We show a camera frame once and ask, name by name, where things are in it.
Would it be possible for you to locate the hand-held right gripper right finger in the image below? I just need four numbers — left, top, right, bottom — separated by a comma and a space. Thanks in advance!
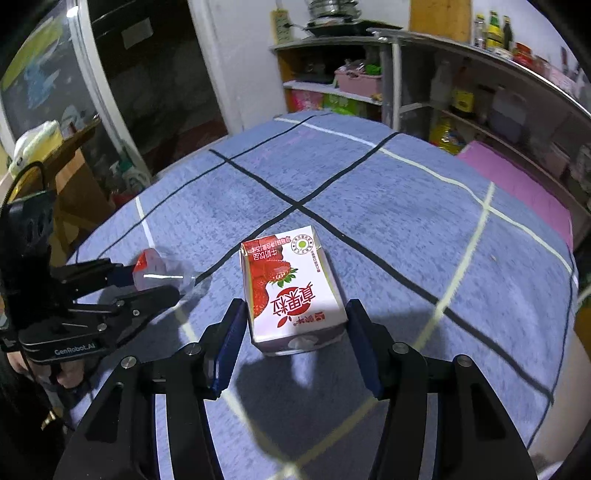
345, 298, 539, 480

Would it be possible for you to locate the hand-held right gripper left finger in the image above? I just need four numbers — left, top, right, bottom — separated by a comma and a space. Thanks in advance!
55, 298, 247, 480

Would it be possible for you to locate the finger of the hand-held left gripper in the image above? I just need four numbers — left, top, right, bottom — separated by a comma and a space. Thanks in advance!
48, 258, 141, 298
71, 284, 182, 324

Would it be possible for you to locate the clear plastic cup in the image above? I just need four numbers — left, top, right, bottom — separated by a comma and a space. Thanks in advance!
133, 248, 200, 296

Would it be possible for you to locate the strawberry milk carton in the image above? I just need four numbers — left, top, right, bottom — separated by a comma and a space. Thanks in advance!
239, 224, 349, 357

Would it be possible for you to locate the person's left hand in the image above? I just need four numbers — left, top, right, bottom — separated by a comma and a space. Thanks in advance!
7, 348, 90, 393

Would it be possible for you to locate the wooden stand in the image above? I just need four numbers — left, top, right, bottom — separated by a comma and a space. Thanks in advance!
0, 136, 116, 259

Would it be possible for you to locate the yellow tissue box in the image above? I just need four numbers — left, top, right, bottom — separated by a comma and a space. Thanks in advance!
9, 119, 63, 174

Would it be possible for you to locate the blue checked blanket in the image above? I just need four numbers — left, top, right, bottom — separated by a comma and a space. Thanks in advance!
65, 110, 580, 480

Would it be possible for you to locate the pink lidded storage box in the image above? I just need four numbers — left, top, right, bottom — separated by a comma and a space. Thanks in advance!
457, 141, 574, 250

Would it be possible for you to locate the yellow snack bag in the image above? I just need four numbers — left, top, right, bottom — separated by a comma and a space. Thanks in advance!
429, 117, 467, 155

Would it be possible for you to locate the green packet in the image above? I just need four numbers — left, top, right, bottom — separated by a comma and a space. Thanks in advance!
323, 92, 365, 116

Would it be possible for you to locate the pink packet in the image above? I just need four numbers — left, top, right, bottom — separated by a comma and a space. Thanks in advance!
290, 90, 324, 114

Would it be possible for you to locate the low wooden shelf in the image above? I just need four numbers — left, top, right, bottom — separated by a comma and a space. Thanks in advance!
270, 34, 393, 125

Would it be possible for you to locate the pink plastic basket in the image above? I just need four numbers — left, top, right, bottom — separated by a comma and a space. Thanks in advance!
333, 65, 384, 97

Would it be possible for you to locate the white kitchen shelf unit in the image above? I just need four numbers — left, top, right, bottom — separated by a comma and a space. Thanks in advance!
369, 28, 591, 217

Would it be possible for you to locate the soy sauce bottle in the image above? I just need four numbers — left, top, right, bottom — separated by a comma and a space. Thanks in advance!
450, 58, 476, 118

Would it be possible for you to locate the white plastic bottle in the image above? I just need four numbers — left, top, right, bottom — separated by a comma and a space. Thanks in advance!
429, 60, 453, 109

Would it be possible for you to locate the plastic jug dark liquid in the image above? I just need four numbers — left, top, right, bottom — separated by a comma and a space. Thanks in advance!
487, 85, 527, 144

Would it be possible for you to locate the yellowed power strip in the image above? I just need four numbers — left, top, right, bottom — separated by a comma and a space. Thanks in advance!
271, 7, 293, 44

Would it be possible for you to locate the black induction cooker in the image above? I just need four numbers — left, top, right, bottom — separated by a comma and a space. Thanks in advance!
302, 18, 402, 38

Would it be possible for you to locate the steel cooking pot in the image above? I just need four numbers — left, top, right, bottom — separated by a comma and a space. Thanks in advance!
307, 0, 363, 21

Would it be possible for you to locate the wooden cutting board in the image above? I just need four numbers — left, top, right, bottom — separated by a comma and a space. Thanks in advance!
409, 0, 472, 42

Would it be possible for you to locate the green glass bottle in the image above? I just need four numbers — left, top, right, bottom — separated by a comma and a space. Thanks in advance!
485, 10, 504, 51

